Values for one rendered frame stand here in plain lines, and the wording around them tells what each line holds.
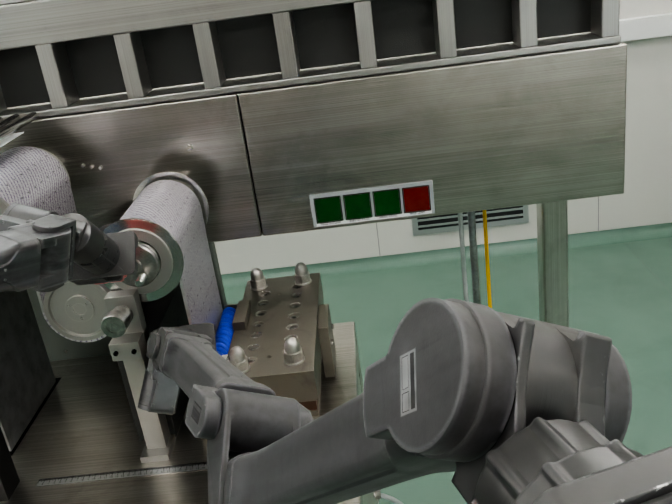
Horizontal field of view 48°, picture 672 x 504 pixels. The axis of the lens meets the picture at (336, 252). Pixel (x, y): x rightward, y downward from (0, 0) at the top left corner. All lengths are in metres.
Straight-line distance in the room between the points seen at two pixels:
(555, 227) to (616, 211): 2.49
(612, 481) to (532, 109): 1.28
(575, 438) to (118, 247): 0.88
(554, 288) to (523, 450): 1.52
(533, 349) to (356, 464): 0.16
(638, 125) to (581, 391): 3.81
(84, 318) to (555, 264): 1.06
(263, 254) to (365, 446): 3.68
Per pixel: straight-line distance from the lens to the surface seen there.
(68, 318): 1.36
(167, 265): 1.26
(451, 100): 1.50
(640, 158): 4.23
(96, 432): 1.52
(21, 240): 0.95
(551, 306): 1.88
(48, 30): 1.57
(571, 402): 0.38
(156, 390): 1.14
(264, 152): 1.51
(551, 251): 1.82
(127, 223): 1.25
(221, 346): 1.39
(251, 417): 0.72
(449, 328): 0.36
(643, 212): 4.33
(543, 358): 0.38
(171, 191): 1.41
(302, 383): 1.30
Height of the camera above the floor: 1.69
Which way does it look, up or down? 23 degrees down
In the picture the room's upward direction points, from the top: 8 degrees counter-clockwise
